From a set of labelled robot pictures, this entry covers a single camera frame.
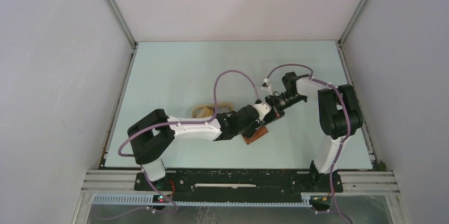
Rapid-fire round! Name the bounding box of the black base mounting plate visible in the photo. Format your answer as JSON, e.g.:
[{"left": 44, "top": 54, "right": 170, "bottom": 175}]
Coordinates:
[{"left": 134, "top": 168, "right": 343, "bottom": 203}]

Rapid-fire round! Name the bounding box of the aluminium frame rail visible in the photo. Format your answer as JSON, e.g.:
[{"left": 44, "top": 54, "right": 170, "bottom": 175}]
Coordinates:
[{"left": 81, "top": 169, "right": 401, "bottom": 207}]

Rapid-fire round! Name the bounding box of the beige plastic card tray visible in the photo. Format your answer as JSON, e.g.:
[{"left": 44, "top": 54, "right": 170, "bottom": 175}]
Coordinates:
[{"left": 191, "top": 102, "right": 235, "bottom": 118}]

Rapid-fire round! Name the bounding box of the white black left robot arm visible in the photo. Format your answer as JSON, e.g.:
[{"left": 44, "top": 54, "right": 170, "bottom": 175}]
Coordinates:
[{"left": 127, "top": 102, "right": 271, "bottom": 191}]

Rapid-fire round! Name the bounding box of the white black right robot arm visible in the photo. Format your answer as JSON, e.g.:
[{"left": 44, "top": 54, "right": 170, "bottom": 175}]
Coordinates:
[{"left": 264, "top": 72, "right": 364, "bottom": 191}]

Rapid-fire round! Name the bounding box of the brown leather card holder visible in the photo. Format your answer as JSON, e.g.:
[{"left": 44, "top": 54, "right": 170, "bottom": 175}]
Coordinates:
[{"left": 243, "top": 126, "right": 268, "bottom": 145}]

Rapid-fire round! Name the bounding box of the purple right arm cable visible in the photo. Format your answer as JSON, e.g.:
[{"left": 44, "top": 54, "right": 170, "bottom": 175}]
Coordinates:
[{"left": 263, "top": 63, "right": 353, "bottom": 224}]

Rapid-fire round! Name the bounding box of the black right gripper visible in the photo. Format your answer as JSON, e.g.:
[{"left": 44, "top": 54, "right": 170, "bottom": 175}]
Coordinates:
[{"left": 262, "top": 92, "right": 305, "bottom": 126}]

